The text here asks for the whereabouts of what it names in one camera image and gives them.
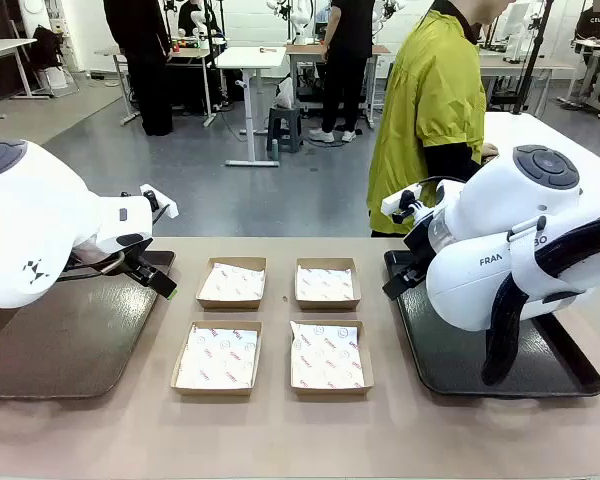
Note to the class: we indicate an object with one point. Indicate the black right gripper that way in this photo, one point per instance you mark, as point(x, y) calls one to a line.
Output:
point(422, 245)

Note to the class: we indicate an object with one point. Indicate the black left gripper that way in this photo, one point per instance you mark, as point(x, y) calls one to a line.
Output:
point(136, 262)

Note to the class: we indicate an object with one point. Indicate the kraft paper box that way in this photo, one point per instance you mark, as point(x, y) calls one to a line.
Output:
point(231, 302)
point(326, 304)
point(215, 390)
point(330, 391)

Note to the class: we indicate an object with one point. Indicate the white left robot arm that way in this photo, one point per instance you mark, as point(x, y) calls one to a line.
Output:
point(30, 210)

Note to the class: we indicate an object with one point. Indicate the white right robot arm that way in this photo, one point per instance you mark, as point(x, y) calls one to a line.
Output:
point(505, 200)

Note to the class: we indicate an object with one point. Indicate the person's right forearm black sleeve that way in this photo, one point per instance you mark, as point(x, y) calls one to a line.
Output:
point(450, 157)

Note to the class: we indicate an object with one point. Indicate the person's right hand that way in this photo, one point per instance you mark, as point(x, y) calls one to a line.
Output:
point(490, 151)

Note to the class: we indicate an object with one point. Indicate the small green bottle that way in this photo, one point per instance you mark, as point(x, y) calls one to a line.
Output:
point(275, 147)

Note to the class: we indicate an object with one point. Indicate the person in yellow-green jacket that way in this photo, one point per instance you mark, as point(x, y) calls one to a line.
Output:
point(430, 100)

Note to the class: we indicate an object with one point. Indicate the grey plastic stool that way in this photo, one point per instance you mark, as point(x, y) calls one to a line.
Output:
point(284, 120)

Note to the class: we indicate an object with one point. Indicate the large white table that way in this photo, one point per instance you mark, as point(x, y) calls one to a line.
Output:
point(540, 130)

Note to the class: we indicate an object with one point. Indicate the white plastic bag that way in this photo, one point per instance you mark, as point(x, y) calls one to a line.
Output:
point(284, 95)

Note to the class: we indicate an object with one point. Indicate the standing person in black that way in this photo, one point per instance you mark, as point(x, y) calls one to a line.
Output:
point(145, 50)

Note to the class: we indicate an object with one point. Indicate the grey desk with toys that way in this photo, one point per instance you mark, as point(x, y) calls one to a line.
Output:
point(107, 51)

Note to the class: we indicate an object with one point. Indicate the grey desk with robots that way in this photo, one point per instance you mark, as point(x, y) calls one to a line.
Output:
point(505, 64)

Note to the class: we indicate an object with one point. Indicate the white height-adjustable desk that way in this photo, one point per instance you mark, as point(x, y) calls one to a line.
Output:
point(252, 56)

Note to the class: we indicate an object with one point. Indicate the wooden top desk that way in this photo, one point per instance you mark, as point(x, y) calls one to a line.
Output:
point(305, 49)

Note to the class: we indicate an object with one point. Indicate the person in black white sneakers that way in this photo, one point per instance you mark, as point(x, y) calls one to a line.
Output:
point(347, 30)

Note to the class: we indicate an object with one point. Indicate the black backpack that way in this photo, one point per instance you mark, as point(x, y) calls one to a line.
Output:
point(47, 45)

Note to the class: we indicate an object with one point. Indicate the seated person behind desk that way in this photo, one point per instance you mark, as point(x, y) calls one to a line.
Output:
point(190, 15)

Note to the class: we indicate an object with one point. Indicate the white side table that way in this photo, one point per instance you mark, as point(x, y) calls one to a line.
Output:
point(0, 47)

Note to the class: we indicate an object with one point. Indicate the person in black logo shirt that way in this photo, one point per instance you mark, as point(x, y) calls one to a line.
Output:
point(596, 22)

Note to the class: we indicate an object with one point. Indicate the black camera pole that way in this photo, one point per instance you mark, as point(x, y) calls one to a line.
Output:
point(530, 60)

